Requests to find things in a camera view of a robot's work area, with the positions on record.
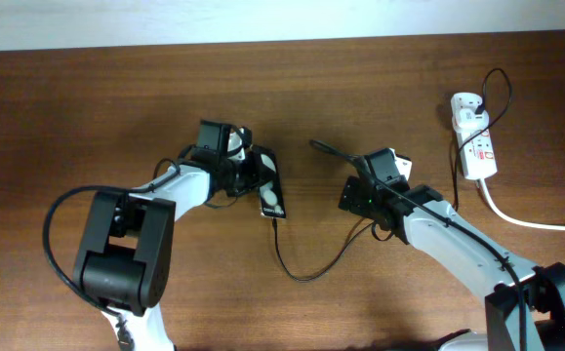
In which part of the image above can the black smartphone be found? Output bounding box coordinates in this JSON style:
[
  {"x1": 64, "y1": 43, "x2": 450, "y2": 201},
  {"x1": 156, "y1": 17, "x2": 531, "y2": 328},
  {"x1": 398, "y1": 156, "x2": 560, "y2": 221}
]
[{"x1": 252, "y1": 145, "x2": 287, "y2": 218}]

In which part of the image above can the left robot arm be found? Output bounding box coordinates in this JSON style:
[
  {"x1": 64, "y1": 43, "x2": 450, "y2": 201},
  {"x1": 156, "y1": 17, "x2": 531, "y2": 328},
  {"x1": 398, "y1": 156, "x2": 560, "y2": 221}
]
[{"x1": 73, "y1": 121, "x2": 277, "y2": 350}]

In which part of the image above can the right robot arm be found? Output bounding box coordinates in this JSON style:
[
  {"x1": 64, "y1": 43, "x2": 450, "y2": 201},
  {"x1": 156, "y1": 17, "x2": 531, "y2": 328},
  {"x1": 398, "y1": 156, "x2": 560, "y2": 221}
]
[{"x1": 340, "y1": 149, "x2": 565, "y2": 350}]

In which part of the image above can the white power strip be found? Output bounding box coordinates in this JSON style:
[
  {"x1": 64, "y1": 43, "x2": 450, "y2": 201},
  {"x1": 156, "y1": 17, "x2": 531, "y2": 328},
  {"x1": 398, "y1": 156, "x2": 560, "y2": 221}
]
[{"x1": 451, "y1": 93, "x2": 498, "y2": 180}]

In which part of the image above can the white power strip cord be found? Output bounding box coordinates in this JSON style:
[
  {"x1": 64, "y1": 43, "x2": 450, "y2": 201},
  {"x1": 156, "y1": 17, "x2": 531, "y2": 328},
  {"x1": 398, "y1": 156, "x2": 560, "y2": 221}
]
[{"x1": 476, "y1": 177, "x2": 565, "y2": 235}]

